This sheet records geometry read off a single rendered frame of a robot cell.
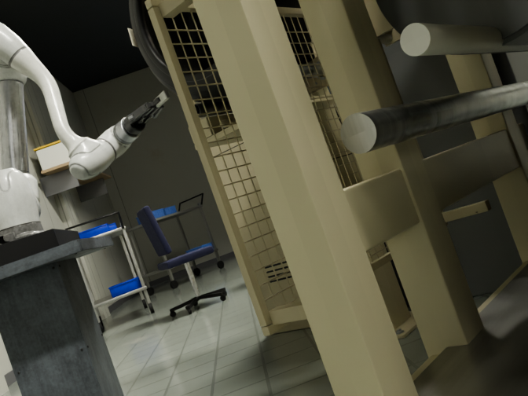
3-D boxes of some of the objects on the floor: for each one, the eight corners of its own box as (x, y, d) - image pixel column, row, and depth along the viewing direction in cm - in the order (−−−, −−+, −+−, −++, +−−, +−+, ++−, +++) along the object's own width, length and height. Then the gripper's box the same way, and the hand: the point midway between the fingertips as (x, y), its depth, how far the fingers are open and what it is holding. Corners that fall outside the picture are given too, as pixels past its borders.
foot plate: (374, 319, 227) (372, 313, 227) (438, 309, 209) (435, 302, 209) (338, 347, 206) (335, 341, 206) (405, 338, 189) (402, 331, 189)
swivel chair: (231, 291, 495) (196, 191, 497) (230, 299, 445) (190, 188, 447) (172, 313, 492) (137, 212, 494) (164, 324, 443) (125, 211, 445)
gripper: (113, 119, 216) (148, 85, 201) (141, 115, 226) (176, 82, 211) (122, 137, 215) (157, 104, 200) (149, 133, 225) (185, 101, 210)
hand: (161, 98), depth 208 cm, fingers closed
